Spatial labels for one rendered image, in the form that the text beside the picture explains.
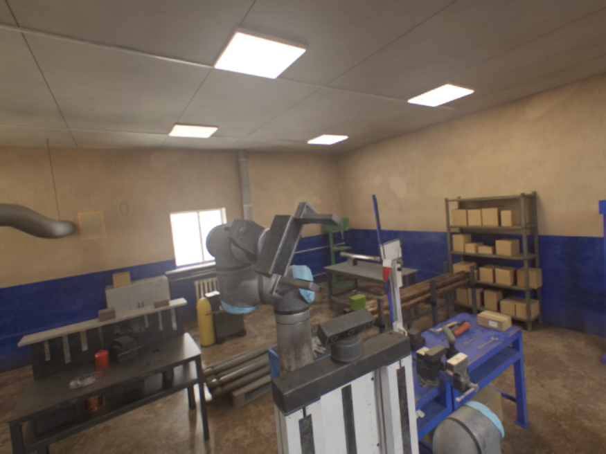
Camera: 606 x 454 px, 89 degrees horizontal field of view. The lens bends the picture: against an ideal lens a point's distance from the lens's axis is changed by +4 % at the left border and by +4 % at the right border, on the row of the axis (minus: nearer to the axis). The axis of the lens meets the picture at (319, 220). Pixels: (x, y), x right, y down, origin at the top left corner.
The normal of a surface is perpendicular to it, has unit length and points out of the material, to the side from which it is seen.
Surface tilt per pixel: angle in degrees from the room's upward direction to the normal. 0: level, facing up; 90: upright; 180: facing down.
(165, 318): 90
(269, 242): 58
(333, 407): 90
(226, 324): 90
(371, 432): 90
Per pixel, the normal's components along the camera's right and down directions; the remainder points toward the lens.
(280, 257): 0.76, 0.02
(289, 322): -0.14, 0.02
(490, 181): -0.82, 0.11
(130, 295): 0.57, 0.00
